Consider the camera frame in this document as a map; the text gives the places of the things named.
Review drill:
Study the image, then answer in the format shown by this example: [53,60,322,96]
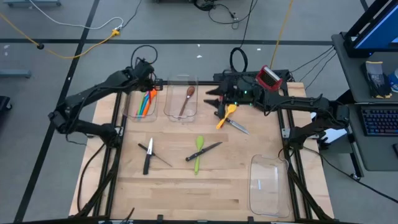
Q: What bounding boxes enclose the yellow silicone spatula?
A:
[216,103,238,130]

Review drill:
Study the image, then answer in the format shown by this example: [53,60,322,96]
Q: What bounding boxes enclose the white blade black handle knife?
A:
[142,136,154,175]

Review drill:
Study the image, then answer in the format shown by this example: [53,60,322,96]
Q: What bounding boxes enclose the black coiled cable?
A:
[229,0,259,73]

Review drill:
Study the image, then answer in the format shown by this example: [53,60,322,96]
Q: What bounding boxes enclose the thin black cable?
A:
[119,207,136,224]

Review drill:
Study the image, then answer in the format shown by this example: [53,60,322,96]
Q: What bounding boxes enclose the white cable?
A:
[28,0,125,31]

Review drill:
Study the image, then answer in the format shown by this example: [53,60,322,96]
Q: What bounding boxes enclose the black computer monitor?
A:
[343,0,398,58]

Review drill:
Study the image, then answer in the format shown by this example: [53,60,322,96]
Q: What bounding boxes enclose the green silicone spatula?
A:
[138,91,147,118]

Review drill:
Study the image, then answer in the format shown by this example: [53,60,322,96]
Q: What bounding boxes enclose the blue white container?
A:
[388,68,398,93]

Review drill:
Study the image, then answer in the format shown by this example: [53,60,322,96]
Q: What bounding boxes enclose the thin black knife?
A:
[136,142,173,167]

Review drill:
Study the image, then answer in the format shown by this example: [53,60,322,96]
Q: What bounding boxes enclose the black blade kitchen knife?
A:
[185,141,224,162]

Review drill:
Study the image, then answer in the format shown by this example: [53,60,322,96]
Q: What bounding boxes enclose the black power strip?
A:
[213,69,290,83]

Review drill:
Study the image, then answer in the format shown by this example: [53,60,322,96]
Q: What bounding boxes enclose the black keyboard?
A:
[359,105,398,137]

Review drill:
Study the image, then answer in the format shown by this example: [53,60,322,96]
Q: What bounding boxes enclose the grey furniture foot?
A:
[0,68,32,79]

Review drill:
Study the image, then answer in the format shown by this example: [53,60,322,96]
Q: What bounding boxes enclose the black aluminium table frame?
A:
[68,80,336,224]

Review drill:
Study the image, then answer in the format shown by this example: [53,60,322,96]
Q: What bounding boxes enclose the red silicone spatula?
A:
[144,93,154,116]

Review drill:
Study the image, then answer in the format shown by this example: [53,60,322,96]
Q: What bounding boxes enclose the black cable with adapter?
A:
[207,0,259,31]

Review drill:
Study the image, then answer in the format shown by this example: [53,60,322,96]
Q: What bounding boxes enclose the red box device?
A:
[255,65,284,93]

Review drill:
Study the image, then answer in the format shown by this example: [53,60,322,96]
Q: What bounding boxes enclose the silver blade black handle knife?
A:
[213,111,251,136]

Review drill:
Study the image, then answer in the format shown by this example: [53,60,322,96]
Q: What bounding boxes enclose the light green silicone spoon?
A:
[193,135,205,176]

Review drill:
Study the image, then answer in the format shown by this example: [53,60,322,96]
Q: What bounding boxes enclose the grey black work gloves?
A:
[360,60,393,100]

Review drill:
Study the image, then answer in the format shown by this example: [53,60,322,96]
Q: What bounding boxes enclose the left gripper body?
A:
[132,58,155,91]

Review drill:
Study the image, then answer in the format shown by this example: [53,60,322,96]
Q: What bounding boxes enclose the grey desk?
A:
[330,32,398,172]

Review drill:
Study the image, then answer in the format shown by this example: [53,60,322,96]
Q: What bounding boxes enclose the brown wooden spoon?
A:
[178,85,197,119]

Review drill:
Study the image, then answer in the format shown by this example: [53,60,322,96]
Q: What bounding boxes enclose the large clear plastic bin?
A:
[248,154,292,219]

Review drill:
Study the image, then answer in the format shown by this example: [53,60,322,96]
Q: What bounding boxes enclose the yellow cable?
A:
[269,0,295,70]

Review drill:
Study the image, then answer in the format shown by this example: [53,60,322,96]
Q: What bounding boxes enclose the black round device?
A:
[192,0,219,12]

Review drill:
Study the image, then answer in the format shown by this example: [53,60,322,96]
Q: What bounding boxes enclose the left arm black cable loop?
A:
[130,44,159,68]

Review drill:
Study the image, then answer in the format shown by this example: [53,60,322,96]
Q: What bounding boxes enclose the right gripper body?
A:
[222,77,264,106]

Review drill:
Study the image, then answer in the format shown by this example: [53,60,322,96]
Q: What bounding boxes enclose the yellow extension cord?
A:
[0,12,121,60]

